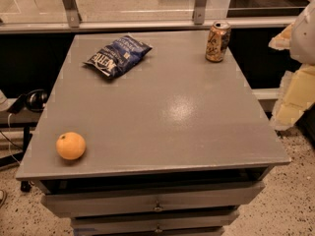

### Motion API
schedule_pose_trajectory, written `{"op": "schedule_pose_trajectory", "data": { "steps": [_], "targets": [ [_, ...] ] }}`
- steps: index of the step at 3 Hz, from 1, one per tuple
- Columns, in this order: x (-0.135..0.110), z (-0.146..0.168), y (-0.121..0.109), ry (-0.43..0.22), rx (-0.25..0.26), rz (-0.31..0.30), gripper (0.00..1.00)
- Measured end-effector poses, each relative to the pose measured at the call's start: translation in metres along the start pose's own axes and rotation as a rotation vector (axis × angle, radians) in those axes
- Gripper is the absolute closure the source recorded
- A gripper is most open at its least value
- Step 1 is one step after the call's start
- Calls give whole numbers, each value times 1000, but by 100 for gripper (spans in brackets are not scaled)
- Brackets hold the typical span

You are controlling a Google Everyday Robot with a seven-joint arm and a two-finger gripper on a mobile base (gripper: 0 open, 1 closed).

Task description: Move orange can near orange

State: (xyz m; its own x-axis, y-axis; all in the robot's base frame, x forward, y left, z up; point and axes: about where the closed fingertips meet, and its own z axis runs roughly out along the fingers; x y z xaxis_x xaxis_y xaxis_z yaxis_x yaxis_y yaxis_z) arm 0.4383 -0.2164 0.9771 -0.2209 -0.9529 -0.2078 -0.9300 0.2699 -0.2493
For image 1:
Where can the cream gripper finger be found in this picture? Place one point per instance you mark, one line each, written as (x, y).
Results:
(296, 95)
(282, 40)

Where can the orange soda can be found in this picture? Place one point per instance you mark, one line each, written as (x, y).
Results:
(218, 41)

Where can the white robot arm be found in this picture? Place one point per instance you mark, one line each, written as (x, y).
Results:
(303, 37)

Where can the blue chip bag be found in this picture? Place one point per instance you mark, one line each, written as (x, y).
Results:
(119, 57)

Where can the grey drawer cabinet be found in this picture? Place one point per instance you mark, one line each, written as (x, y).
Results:
(176, 119)

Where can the top grey drawer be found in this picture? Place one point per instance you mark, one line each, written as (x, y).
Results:
(144, 200)

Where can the grey drawer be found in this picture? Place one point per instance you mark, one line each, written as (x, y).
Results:
(144, 200)
(142, 223)

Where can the top drawer knob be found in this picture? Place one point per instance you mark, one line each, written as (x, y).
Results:
(158, 207)

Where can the drawer knob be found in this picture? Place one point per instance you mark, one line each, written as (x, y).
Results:
(158, 230)
(158, 207)

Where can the lower drawer knob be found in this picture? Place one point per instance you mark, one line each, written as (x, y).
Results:
(158, 230)

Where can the lower grey drawer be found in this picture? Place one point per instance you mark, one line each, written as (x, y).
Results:
(142, 223)

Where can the orange fruit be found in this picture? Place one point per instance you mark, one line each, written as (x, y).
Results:
(70, 145)

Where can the black headphones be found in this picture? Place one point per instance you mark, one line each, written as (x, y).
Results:
(33, 101)

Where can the metal window rail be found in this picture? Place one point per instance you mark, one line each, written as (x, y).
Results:
(236, 23)

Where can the right metal railing post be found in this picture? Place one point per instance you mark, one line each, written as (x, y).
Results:
(199, 11)

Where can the metal railing post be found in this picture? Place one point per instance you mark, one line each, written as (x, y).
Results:
(199, 11)
(72, 13)

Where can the left metal railing post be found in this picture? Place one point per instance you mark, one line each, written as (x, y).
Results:
(72, 13)

